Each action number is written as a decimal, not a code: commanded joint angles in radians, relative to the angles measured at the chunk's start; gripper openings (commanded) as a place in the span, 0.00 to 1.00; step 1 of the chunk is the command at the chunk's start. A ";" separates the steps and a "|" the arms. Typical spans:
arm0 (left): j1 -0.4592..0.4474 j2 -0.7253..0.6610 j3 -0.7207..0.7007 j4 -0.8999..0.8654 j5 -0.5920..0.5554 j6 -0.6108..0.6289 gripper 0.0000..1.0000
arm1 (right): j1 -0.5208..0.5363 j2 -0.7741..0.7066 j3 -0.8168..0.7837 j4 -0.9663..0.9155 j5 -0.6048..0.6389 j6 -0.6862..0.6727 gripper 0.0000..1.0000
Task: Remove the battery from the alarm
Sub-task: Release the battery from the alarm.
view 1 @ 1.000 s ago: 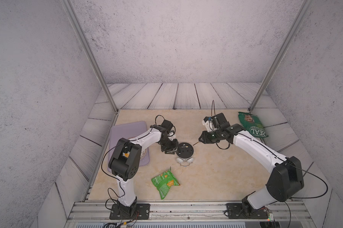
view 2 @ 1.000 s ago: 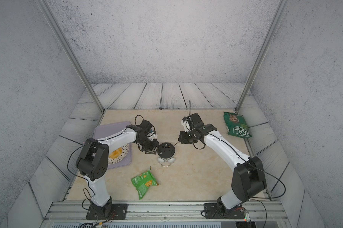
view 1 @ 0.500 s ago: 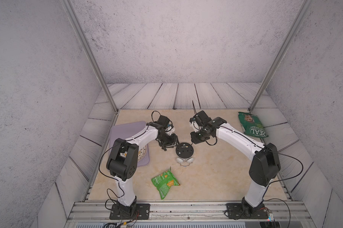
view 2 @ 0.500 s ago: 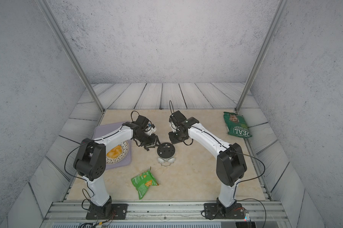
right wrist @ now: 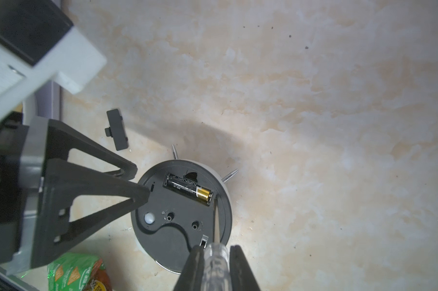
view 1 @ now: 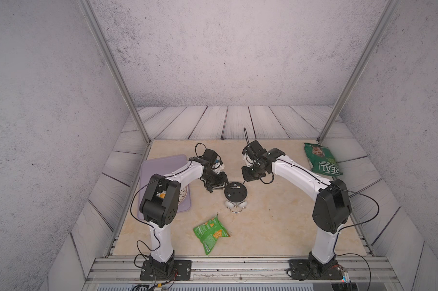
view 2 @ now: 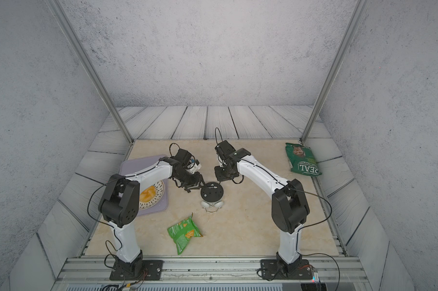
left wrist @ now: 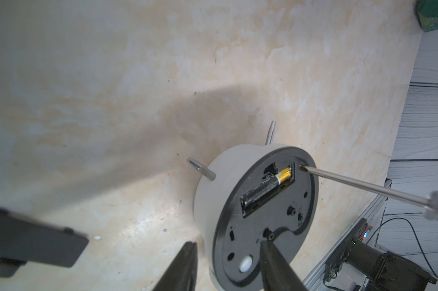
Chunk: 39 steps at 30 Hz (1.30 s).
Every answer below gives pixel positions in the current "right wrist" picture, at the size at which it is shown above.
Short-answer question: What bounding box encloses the black battery cover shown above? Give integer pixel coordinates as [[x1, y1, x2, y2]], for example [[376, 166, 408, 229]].
[[105, 109, 129, 151]]

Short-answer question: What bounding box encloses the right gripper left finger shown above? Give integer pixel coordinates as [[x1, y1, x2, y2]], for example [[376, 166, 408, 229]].
[[173, 246, 205, 291]]

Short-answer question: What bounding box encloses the white twin-bell alarm clock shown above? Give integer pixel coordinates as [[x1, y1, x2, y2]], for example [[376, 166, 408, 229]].
[[131, 149, 237, 274]]

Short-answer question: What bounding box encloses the clear handle screwdriver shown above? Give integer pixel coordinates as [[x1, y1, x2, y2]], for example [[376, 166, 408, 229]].
[[201, 198, 232, 291]]

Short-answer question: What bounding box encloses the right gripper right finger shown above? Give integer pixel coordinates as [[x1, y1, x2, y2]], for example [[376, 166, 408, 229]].
[[229, 245, 261, 291]]

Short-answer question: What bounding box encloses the light green snack bag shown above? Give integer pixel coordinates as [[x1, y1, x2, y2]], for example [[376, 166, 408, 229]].
[[48, 252, 112, 291]]

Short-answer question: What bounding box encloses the black gold AA battery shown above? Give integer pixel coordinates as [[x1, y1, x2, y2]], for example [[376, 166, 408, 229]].
[[164, 173, 212, 204]]

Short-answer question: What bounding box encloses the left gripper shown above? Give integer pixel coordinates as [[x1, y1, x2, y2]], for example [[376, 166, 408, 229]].
[[0, 113, 150, 275]]

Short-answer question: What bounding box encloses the purple tray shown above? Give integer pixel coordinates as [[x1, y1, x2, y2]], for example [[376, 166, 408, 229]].
[[35, 81, 61, 120]]

